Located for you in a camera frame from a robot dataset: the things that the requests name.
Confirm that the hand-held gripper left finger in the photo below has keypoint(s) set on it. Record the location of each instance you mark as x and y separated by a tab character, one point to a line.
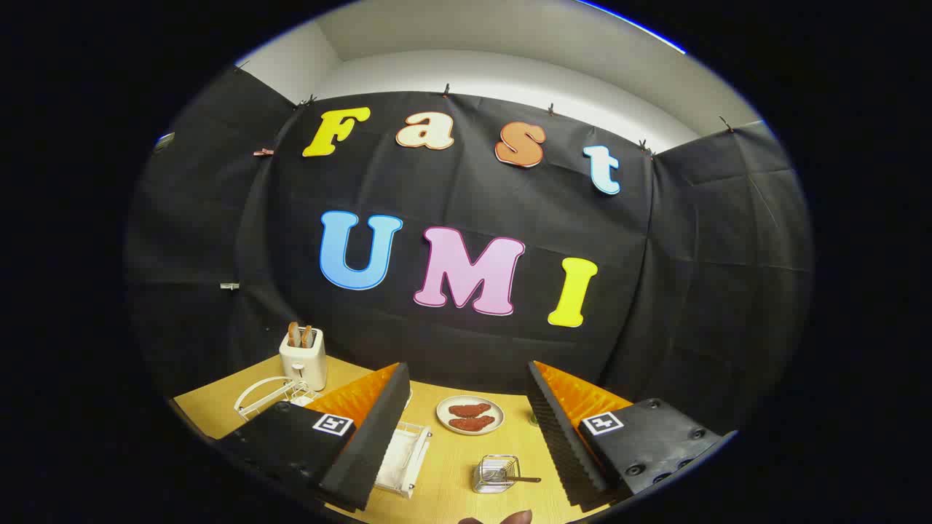
368	444

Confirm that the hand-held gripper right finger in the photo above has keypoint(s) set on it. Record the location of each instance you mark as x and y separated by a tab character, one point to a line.
561	444

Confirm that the cream plate with meat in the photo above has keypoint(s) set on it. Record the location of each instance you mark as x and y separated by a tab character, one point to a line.
444	415

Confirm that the brown meat piece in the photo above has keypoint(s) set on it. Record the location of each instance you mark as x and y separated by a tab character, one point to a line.
470	410
472	423

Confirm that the white toaster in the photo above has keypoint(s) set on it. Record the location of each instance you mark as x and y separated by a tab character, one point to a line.
304	364

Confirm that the toast slice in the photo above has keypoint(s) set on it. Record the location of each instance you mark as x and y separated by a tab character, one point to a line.
293	335
307	337

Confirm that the black backdrop cloth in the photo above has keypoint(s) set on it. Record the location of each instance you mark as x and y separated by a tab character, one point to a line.
466	196

